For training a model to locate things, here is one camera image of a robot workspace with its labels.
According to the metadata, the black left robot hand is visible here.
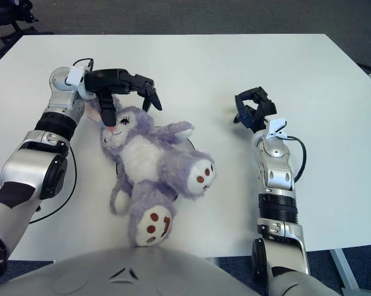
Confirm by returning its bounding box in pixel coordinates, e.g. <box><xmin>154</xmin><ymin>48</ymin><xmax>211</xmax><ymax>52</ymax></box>
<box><xmin>83</xmin><ymin>68</ymin><xmax>163</xmax><ymax>127</ymax></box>

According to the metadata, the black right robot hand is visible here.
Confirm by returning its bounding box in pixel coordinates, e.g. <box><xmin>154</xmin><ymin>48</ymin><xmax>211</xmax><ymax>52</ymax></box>
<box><xmin>233</xmin><ymin>86</ymin><xmax>278</xmax><ymax>134</ymax></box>

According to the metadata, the purple plush bunny doll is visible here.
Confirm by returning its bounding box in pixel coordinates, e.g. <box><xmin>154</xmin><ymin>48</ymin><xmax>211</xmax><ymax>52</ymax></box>
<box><xmin>85</xmin><ymin>98</ymin><xmax>217</xmax><ymax>247</ymax></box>

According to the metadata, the white plate with black rim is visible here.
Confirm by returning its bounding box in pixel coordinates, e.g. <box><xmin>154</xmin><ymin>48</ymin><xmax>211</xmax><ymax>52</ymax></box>
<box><xmin>115</xmin><ymin>137</ymin><xmax>198</xmax><ymax>206</ymax></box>

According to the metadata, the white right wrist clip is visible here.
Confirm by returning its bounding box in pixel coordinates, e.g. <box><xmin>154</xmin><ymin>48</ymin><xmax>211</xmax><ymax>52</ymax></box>
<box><xmin>265</xmin><ymin>118</ymin><xmax>288</xmax><ymax>139</ymax></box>

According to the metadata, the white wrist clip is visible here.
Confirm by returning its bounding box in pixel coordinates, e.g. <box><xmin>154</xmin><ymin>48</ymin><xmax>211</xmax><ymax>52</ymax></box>
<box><xmin>64</xmin><ymin>66</ymin><xmax>90</xmax><ymax>89</ymax></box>
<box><xmin>265</xmin><ymin>118</ymin><xmax>288</xmax><ymax>139</ymax></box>

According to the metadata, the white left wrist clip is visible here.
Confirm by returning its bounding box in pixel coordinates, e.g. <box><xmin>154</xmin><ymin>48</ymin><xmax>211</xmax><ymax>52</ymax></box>
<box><xmin>64</xmin><ymin>66</ymin><xmax>90</xmax><ymax>89</ymax></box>

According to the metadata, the black office chair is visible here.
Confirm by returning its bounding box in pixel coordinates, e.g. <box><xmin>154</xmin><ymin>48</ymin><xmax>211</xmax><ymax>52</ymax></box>
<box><xmin>0</xmin><ymin>0</ymin><xmax>55</xmax><ymax>56</ymax></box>

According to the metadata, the grey table leg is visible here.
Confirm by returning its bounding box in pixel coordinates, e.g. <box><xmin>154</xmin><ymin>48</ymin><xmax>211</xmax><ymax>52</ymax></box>
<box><xmin>330</xmin><ymin>246</ymin><xmax>367</xmax><ymax>292</ymax></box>

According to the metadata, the grey robot torso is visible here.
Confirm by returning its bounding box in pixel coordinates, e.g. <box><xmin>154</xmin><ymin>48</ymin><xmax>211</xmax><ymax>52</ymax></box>
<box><xmin>0</xmin><ymin>247</ymin><xmax>263</xmax><ymax>296</ymax></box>

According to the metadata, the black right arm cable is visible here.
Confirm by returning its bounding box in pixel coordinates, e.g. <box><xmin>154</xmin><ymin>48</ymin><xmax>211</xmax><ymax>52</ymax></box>
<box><xmin>285</xmin><ymin>135</ymin><xmax>306</xmax><ymax>183</ymax></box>

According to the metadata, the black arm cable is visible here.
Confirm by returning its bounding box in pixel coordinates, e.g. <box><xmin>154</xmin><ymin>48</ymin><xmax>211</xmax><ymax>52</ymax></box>
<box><xmin>285</xmin><ymin>135</ymin><xmax>306</xmax><ymax>183</ymax></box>
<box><xmin>27</xmin><ymin>57</ymin><xmax>95</xmax><ymax>225</ymax></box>

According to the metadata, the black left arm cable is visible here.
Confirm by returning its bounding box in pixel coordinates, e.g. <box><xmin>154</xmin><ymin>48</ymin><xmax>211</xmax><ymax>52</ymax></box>
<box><xmin>27</xmin><ymin>57</ymin><xmax>95</xmax><ymax>225</ymax></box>

